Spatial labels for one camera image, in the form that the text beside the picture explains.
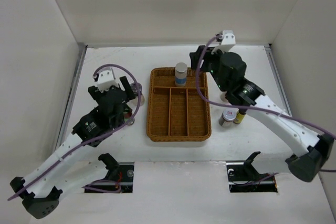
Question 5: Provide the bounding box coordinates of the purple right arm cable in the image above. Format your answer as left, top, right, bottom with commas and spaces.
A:
195, 34, 336, 173

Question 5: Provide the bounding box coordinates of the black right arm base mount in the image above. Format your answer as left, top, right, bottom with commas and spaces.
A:
226, 152, 278, 193

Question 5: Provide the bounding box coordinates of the brown spice jar red label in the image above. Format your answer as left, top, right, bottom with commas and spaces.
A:
218, 108, 236, 127

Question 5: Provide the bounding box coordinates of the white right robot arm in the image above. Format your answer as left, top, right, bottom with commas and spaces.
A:
190, 46, 335, 182

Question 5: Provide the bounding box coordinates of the white bead jar silver lid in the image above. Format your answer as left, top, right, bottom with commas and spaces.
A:
175, 62, 187, 87

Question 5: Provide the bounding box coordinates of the pink cap spice shaker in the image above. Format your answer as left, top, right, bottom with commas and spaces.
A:
220, 92, 228, 103

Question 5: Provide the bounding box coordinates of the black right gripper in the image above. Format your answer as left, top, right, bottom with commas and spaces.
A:
189, 45, 229, 92

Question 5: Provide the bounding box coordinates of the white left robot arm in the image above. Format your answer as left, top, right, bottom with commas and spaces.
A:
10, 76, 135, 219

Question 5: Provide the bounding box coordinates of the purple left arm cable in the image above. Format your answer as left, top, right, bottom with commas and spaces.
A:
7, 63, 143, 201

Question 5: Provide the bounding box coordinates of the red sauce bottle yellow cap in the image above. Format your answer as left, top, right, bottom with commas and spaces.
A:
123, 112, 135, 126

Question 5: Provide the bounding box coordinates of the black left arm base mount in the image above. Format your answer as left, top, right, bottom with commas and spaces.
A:
84, 153, 135, 194

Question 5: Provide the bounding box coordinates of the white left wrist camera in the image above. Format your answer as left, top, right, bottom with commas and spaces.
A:
95, 67, 118, 93

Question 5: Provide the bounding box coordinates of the clear jar grey lid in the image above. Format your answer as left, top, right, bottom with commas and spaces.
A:
130, 82, 145, 106

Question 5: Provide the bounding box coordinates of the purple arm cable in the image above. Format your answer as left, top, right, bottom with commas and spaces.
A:
7, 63, 143, 201
195, 34, 336, 173

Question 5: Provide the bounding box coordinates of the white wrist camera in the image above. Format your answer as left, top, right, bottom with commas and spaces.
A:
216, 30, 236, 52
95, 67, 118, 93

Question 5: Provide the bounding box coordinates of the small yellow label bottle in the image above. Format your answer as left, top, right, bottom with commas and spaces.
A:
234, 110, 246, 124

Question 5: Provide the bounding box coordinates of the brown wicker divided tray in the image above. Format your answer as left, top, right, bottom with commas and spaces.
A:
146, 67, 212, 142

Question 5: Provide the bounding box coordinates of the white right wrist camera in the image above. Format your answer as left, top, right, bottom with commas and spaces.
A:
216, 30, 236, 52

